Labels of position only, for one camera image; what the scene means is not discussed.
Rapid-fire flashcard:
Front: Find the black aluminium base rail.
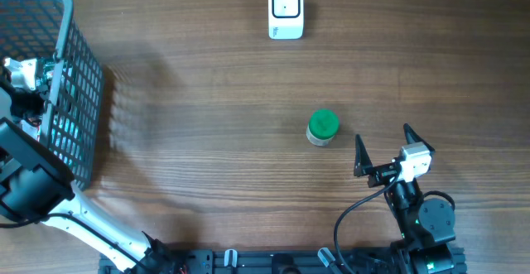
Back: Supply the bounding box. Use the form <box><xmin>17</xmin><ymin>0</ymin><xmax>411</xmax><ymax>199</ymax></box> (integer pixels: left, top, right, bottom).
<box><xmin>98</xmin><ymin>247</ymin><xmax>468</xmax><ymax>274</ymax></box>

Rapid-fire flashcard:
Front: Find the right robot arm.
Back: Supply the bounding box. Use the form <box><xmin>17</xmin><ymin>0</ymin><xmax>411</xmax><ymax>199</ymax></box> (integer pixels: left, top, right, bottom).
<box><xmin>354</xmin><ymin>124</ymin><xmax>455</xmax><ymax>273</ymax></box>

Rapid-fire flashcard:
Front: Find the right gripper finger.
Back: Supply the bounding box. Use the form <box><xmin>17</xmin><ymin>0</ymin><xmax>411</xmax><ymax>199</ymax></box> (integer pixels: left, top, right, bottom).
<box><xmin>403</xmin><ymin>123</ymin><xmax>435</xmax><ymax>154</ymax></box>
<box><xmin>354</xmin><ymin>134</ymin><xmax>373</xmax><ymax>177</ymax></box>

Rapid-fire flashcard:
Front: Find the large green white packet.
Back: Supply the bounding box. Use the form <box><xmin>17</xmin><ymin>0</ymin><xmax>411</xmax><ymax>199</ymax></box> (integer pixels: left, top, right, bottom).
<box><xmin>34</xmin><ymin>58</ymin><xmax>71</xmax><ymax>145</ymax></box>

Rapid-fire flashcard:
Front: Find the green lid jar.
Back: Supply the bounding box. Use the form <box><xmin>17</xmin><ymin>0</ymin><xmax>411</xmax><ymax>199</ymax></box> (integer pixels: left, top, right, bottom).
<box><xmin>306</xmin><ymin>109</ymin><xmax>340</xmax><ymax>147</ymax></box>

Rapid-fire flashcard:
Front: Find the white barcode scanner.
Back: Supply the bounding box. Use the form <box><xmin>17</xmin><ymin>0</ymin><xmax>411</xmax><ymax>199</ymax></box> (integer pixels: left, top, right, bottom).
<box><xmin>267</xmin><ymin>0</ymin><xmax>305</xmax><ymax>40</ymax></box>

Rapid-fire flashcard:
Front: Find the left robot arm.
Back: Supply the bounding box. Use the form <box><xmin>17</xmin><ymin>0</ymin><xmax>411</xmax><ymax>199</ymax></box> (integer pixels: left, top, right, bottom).
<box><xmin>1</xmin><ymin>84</ymin><xmax>176</xmax><ymax>273</ymax></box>

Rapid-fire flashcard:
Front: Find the grey plastic mesh basket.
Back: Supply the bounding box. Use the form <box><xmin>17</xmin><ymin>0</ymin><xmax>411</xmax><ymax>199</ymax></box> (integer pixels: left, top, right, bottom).
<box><xmin>1</xmin><ymin>0</ymin><xmax>104</xmax><ymax>190</ymax></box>

